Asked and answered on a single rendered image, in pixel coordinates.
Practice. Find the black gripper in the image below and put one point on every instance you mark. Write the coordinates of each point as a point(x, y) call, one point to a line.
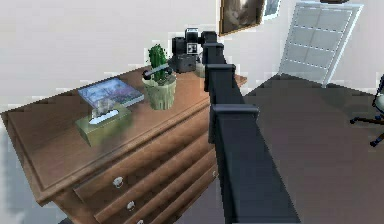
point(182, 61)

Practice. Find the green cactus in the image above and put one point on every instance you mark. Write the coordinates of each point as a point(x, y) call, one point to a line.
point(161, 95)

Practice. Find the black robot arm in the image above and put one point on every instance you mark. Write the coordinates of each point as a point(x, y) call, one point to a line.
point(246, 160)

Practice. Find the blue book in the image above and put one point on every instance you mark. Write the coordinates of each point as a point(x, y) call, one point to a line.
point(106, 91)

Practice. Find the green tissue box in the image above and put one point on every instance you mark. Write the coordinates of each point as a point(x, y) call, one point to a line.
point(103, 128)

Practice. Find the dark framed picture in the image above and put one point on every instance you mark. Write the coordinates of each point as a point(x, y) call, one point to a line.
point(238, 13)

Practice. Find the white framed picture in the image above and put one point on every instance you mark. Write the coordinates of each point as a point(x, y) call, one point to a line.
point(271, 7)

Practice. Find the brown wooden chest of drawers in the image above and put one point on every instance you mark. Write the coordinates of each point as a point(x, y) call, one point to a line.
point(60, 156)

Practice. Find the white panelled door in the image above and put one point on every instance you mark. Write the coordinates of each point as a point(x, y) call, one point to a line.
point(316, 43)

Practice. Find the black office chair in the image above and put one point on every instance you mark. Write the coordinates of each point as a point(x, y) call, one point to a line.
point(378, 103)

